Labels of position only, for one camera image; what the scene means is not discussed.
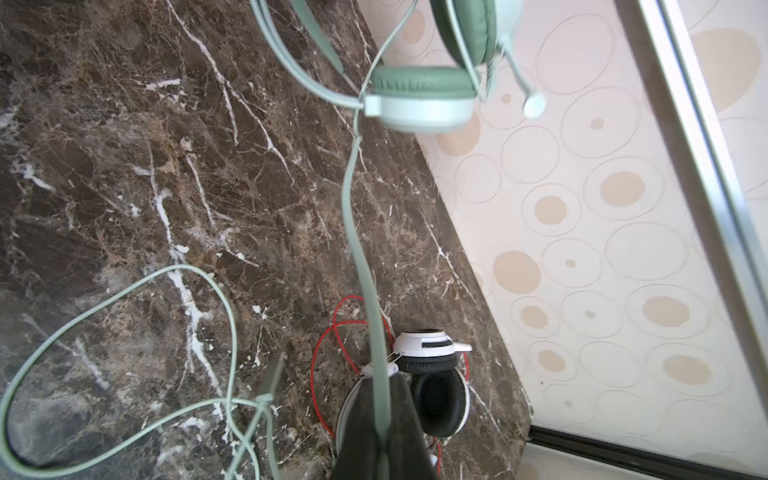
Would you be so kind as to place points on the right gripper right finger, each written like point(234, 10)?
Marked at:
point(406, 449)

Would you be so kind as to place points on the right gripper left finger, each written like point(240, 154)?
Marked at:
point(357, 442)

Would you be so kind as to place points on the white black red-cabled headphones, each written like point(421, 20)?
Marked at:
point(439, 391)

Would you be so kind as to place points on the right black frame post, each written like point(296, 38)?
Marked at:
point(631, 459)

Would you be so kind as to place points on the horizontal aluminium frame bar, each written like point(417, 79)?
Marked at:
point(680, 100)

